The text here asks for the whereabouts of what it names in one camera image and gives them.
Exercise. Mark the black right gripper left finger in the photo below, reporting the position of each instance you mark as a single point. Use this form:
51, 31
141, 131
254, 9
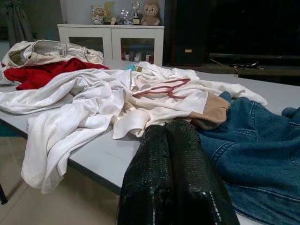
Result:
147, 182

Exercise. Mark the white glass door cabinet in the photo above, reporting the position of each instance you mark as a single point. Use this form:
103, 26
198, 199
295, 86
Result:
110, 35

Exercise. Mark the dark TV stand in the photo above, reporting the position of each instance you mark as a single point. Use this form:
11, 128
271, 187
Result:
257, 70

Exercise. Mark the yellow green ornament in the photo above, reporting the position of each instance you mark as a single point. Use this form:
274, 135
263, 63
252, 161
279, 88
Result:
109, 9

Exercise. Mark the small trophy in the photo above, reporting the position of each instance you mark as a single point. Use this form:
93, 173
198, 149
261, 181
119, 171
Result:
136, 20

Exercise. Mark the black speaker box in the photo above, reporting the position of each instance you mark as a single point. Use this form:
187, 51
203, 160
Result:
187, 35

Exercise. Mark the beige plush toy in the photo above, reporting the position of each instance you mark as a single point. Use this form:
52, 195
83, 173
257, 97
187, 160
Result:
151, 14

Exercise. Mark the teal floor mat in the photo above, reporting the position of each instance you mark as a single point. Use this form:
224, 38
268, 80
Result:
9, 131

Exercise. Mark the cream white jeans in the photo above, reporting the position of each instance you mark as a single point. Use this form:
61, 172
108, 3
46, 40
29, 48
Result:
47, 55

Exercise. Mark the red sweater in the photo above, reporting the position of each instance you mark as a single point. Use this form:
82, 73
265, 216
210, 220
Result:
35, 75

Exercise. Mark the white crumpled garment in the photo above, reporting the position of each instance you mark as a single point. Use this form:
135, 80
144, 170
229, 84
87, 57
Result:
159, 70

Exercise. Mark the blue denim jacket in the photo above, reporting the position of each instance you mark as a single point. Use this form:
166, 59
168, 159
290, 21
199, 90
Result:
257, 152

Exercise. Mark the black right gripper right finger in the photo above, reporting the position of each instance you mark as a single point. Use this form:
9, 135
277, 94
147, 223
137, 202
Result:
194, 182

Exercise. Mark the grey curtain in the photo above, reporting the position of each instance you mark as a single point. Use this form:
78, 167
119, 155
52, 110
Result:
20, 23

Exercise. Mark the glass ball ornament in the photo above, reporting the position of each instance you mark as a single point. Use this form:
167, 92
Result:
124, 14

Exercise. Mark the small turquoise garment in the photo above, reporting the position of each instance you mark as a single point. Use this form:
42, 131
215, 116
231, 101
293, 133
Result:
131, 67

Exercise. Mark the white tank top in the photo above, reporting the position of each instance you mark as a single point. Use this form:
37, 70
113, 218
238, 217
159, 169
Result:
58, 131

